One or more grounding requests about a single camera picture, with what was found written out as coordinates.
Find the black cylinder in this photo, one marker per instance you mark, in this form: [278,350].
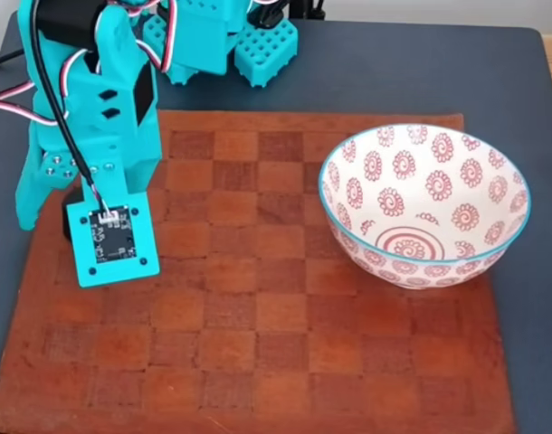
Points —
[74,196]

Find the brown leather chessboard mat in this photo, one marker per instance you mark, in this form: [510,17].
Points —
[258,316]

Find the black table clamp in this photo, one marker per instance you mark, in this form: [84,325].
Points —
[313,9]

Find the white bowl with red flowers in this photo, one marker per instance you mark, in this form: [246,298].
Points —
[439,190]

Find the teal camera mount with board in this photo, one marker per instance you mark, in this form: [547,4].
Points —
[122,267]

